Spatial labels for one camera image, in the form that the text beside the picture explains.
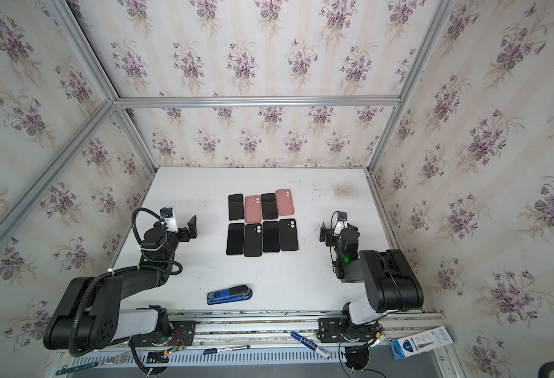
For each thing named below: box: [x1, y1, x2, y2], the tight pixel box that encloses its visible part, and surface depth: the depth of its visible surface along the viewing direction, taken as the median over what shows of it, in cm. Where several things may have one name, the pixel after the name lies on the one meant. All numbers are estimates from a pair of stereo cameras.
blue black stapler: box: [206, 285, 253, 305], surface depth 80 cm
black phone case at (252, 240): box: [243, 223, 263, 258], surface depth 95 cm
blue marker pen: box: [290, 330, 331, 360], surface depth 72 cm
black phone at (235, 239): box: [225, 222, 245, 256], surface depth 97 cm
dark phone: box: [228, 192, 244, 221], surface depth 106 cm
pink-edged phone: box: [261, 192, 279, 220], surface depth 109 cm
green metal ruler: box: [55, 361, 99, 376], surface depth 69 cm
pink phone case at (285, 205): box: [275, 189, 295, 216], surface depth 110 cm
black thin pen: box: [203, 344, 251, 356], surface depth 72 cm
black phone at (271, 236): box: [262, 220, 281, 253], surface depth 97 cm
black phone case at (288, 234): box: [279, 218, 300, 252], surface depth 98 cm
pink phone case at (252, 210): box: [244, 195, 263, 224], surface depth 107 cm
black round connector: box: [344, 345, 370, 374], surface depth 72 cm
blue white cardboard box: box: [390, 326, 455, 360], surface depth 73 cm
